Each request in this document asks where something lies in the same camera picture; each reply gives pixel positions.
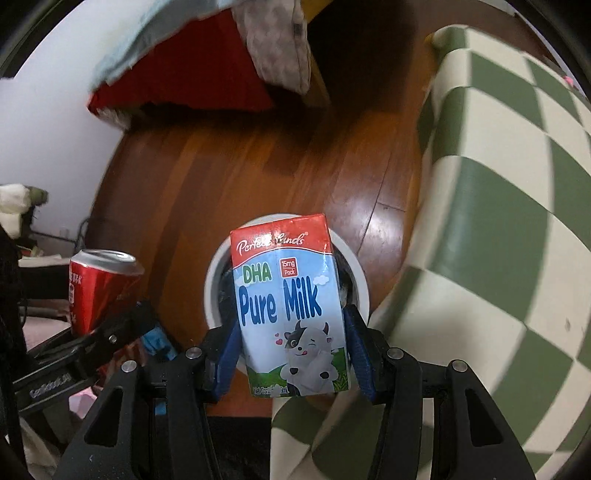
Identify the green white checkered tablecloth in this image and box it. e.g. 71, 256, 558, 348
269, 25, 591, 480

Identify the patterned bed sheet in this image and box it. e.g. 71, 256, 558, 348
231, 0, 311, 95

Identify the red bed base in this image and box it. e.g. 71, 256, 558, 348
87, 9, 273, 129

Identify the light blue duvet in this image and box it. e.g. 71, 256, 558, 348
89, 0, 239, 92

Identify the blue white milk carton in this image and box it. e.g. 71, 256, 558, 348
230, 214, 351, 398

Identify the red soda can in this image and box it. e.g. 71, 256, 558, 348
69, 249, 144, 336

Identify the white round trash bin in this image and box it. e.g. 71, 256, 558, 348
203, 212, 372, 375

